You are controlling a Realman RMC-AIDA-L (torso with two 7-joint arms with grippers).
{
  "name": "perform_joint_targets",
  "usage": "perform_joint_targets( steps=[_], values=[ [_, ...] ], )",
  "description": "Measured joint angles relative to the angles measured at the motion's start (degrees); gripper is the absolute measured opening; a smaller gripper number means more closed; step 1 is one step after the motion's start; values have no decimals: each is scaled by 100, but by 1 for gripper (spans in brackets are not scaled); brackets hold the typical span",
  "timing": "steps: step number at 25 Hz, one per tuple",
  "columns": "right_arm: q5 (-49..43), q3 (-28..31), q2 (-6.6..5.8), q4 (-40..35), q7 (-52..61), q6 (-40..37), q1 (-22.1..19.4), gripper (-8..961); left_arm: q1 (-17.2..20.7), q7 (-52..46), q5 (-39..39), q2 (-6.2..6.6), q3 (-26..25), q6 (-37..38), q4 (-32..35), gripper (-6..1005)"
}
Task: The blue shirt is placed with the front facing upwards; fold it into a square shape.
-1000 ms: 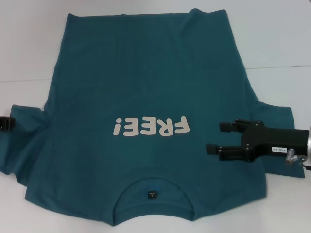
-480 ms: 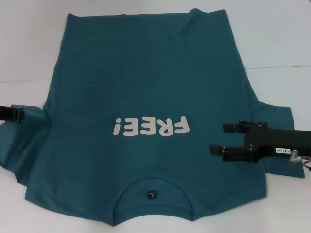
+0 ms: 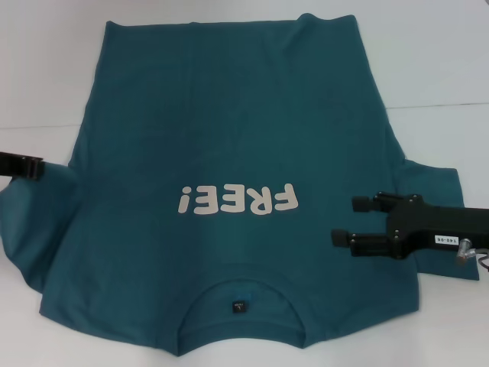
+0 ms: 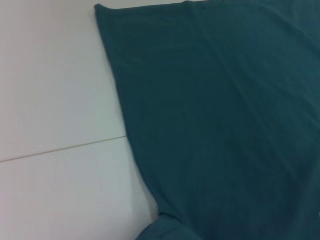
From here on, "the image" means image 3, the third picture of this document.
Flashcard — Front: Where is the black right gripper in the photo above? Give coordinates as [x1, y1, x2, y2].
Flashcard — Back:
[331, 190, 489, 261]

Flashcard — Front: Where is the teal t-shirt with FREE print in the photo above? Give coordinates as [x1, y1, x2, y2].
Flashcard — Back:
[0, 13, 482, 348]

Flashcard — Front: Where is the silver connector with black cable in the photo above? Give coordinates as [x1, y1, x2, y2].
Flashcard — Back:
[454, 237, 489, 276]

